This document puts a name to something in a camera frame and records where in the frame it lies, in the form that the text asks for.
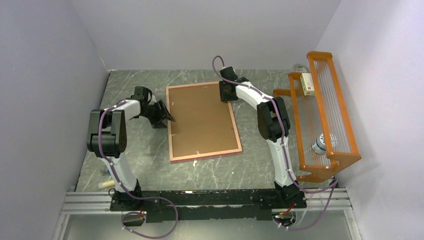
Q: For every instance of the orange wooden rack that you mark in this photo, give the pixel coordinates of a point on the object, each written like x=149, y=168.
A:
x=323, y=113

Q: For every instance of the small white red box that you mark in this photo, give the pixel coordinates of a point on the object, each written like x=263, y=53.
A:
x=307, y=84

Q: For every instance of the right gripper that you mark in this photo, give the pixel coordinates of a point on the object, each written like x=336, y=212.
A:
x=223, y=97

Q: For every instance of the white round wall object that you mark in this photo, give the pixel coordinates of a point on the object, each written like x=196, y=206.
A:
x=300, y=68

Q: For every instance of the yellow orange marker tube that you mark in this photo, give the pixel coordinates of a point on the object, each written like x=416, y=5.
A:
x=106, y=184

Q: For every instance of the brown frame backing board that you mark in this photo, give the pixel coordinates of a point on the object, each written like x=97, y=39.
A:
x=202, y=119

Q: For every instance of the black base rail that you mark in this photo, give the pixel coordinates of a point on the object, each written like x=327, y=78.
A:
x=168, y=205

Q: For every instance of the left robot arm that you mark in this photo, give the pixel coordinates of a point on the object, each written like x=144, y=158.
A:
x=107, y=135

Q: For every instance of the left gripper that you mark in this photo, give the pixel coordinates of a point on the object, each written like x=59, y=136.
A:
x=157, y=122

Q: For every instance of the pink wooden picture frame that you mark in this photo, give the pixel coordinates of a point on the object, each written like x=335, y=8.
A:
x=170, y=132

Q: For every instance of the white blue can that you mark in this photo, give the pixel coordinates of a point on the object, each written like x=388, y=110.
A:
x=319, y=145

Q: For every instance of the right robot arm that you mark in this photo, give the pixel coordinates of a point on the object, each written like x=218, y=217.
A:
x=273, y=125

